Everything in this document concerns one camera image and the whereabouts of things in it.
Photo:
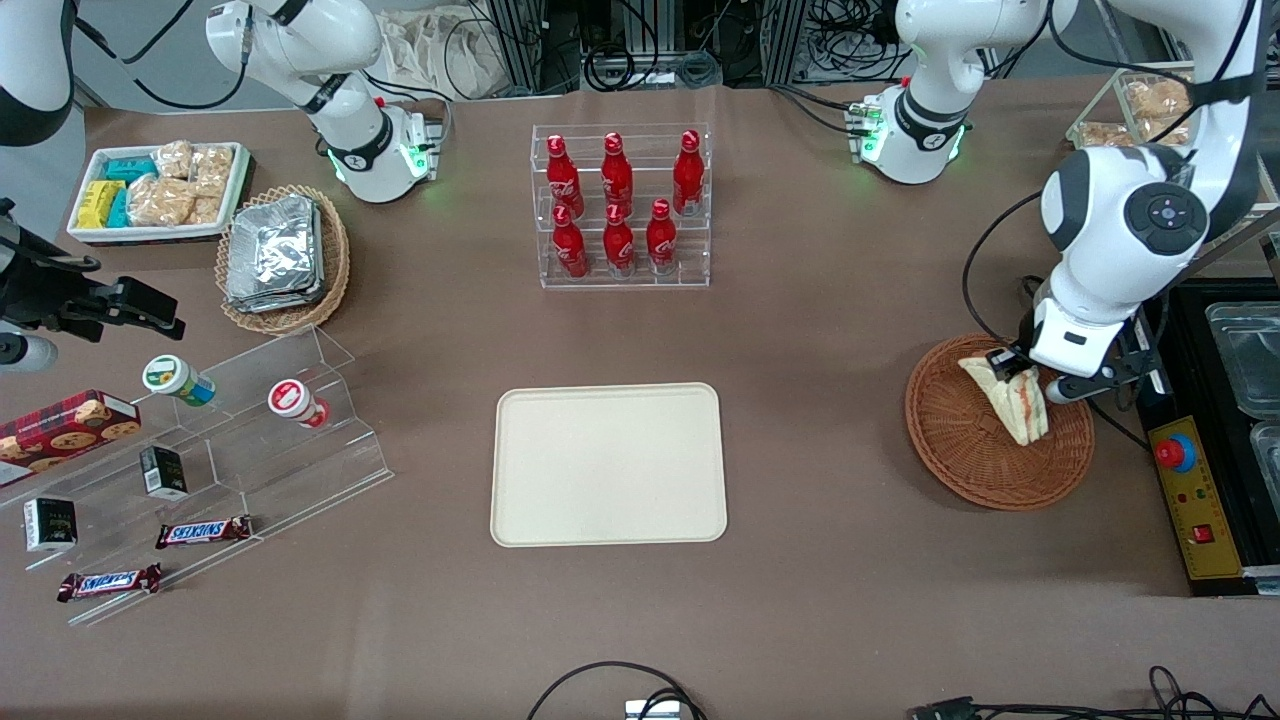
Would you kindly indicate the white rectangular snack bin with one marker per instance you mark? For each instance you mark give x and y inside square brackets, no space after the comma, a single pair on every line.
[150,233]

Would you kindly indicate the beige plastic tray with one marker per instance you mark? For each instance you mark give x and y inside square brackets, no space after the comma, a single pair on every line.
[608,465]

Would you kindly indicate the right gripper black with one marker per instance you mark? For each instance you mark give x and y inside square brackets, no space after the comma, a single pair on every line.
[38,288]

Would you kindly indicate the red lid yogurt cup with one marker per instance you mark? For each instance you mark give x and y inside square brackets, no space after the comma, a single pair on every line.
[293,400]

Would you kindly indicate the red tartan cookie box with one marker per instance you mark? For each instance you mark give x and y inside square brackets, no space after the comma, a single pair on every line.
[60,432]

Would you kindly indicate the beige cloth bag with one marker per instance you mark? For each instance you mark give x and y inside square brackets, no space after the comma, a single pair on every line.
[430,55]

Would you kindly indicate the triangular sandwich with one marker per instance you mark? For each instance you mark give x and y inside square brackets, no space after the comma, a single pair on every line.
[1020,410]

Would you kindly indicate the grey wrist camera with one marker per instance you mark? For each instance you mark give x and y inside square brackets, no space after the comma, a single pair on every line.
[1068,389]
[25,353]

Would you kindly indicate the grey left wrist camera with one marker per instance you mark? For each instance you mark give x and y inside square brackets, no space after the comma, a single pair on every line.
[1068,389]

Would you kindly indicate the black machine with yellow panel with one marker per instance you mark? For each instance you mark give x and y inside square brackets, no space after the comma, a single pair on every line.
[1200,470]

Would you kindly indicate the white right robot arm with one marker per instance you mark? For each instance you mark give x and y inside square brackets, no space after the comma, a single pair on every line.
[372,170]

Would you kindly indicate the oval light wicker basket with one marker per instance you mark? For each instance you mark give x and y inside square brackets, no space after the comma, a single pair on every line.
[335,270]

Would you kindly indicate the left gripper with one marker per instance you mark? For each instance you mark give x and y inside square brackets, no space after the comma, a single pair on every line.
[1003,359]

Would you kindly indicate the bagged pastry pack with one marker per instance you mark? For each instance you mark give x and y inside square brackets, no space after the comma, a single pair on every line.
[1100,134]
[1158,98]

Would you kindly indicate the round brown wicker basket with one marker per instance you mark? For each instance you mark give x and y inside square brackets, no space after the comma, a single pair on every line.
[965,450]

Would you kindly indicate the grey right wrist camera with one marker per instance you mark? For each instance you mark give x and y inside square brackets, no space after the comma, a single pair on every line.
[25,353]

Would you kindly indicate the teal snack packet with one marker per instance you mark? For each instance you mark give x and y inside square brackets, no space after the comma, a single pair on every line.
[130,168]
[119,210]

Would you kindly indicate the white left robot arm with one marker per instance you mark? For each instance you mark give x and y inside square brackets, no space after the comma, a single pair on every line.
[1100,225]

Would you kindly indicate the small grey device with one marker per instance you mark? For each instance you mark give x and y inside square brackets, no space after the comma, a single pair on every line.
[652,710]

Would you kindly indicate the silver foil package stack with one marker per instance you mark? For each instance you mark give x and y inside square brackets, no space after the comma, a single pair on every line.
[275,255]

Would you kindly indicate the clear plastic container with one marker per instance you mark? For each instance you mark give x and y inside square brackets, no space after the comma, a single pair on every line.
[1250,355]
[1268,455]

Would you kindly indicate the red cola bottle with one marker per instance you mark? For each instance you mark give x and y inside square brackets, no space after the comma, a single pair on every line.
[688,178]
[618,248]
[563,180]
[661,243]
[570,252]
[617,178]

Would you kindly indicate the small black carton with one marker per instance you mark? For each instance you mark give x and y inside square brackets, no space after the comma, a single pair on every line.
[50,525]
[163,473]

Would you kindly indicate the clear acrylic step display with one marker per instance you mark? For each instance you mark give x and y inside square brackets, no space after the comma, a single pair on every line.
[300,445]

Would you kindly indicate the yellow snack packet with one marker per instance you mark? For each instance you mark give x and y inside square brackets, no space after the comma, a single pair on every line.
[96,204]

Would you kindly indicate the clear rice cracker pack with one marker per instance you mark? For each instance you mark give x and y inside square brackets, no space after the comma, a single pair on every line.
[160,202]
[175,158]
[212,165]
[206,210]

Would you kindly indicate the Snickers chocolate bar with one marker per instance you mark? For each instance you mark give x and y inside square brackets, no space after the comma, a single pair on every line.
[203,532]
[110,582]

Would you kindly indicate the clear acrylic bottle rack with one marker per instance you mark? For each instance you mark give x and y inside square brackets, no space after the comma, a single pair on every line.
[690,265]

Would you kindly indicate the green lid yogurt cup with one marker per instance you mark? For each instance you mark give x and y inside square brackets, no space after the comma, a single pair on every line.
[175,378]

